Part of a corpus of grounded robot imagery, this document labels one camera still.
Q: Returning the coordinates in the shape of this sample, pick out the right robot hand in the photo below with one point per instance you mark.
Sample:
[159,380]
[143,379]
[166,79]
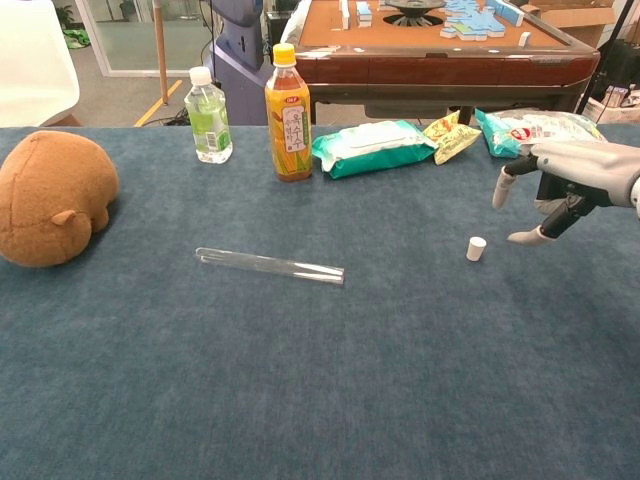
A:
[590,165]

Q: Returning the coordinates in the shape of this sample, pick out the white rubber stopper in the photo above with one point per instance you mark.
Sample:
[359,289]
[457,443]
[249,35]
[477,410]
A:
[476,249]

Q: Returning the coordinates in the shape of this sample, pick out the clear glass test tube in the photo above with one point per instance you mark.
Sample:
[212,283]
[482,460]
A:
[270,265]

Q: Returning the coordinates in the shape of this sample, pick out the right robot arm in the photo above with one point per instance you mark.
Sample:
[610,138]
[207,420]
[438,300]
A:
[636,197]

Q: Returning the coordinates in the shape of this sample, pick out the white printed bag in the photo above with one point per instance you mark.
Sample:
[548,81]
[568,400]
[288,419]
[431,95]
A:
[612,107]

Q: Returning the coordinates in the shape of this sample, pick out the silver teal snack bag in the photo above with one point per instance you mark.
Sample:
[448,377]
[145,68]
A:
[510,132]

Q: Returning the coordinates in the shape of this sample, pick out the black stand leg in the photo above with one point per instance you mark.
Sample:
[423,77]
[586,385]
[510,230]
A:
[602,57]

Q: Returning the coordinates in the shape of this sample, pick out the yellow snack packet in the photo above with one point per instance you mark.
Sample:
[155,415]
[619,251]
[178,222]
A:
[452,137]

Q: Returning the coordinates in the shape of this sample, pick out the single white mahjong tile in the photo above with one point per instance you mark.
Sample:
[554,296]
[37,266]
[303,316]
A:
[524,39]

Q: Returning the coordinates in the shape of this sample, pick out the cardboard box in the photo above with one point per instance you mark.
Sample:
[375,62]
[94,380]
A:
[580,22]

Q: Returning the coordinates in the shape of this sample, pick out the brown mahjong table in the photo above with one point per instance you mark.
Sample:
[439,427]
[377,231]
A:
[425,65]

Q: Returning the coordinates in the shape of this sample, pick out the teal wet wipes pack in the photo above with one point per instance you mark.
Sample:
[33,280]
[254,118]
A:
[375,147]

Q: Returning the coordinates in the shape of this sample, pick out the black mahjong table dial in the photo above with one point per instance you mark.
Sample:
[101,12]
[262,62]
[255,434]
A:
[414,11]

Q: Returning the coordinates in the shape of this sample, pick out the yellow tea bottle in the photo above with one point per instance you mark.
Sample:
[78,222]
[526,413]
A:
[287,125]

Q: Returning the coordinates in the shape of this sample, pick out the blue purple machine base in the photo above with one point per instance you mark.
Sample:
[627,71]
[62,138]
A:
[240,75]

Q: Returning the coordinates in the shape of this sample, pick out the clear green-label water bottle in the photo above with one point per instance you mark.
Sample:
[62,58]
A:
[207,120]

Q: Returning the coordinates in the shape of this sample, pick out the wooden pole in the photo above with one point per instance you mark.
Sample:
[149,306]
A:
[161,55]

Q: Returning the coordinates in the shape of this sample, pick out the green crumpled object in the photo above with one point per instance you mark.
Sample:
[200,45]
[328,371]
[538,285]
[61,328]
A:
[77,39]

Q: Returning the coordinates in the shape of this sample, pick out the brown plush toy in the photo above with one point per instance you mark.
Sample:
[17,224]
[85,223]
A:
[50,200]

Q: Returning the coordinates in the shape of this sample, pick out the white plastic chair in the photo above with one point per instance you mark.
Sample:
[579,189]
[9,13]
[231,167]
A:
[30,65]

